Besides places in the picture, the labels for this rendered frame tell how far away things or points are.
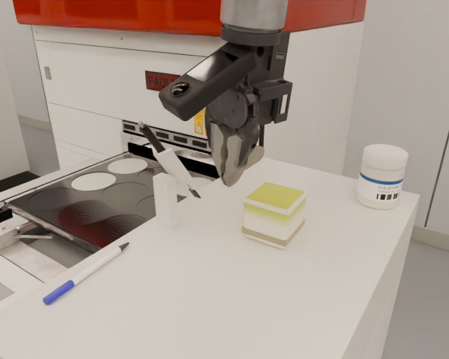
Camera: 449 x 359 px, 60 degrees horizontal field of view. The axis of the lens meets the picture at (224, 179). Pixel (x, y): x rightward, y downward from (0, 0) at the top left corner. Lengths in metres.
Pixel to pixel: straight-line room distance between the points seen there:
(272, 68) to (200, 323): 0.32
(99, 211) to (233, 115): 0.43
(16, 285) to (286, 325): 0.34
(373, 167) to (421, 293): 1.53
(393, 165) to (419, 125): 1.63
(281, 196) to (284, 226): 0.05
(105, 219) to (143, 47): 0.46
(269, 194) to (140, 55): 0.61
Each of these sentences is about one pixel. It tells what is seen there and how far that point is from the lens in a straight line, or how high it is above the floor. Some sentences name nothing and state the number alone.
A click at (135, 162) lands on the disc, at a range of 1.05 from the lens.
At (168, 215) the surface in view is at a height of 0.99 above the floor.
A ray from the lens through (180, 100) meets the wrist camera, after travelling 0.43.
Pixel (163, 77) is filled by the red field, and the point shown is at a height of 1.11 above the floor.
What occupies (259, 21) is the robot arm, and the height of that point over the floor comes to 1.27.
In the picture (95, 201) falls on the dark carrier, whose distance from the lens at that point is 0.87.
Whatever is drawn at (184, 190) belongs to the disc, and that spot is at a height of 0.90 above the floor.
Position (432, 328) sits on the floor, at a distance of 2.00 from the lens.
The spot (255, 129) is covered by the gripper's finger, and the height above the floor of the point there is 1.15.
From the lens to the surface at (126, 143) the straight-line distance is 1.16.
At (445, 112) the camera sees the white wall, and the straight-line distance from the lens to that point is 2.28.
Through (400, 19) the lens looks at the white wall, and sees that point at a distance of 2.26.
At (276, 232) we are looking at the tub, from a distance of 0.56.
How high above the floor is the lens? 1.29
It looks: 25 degrees down
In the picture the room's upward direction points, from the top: straight up
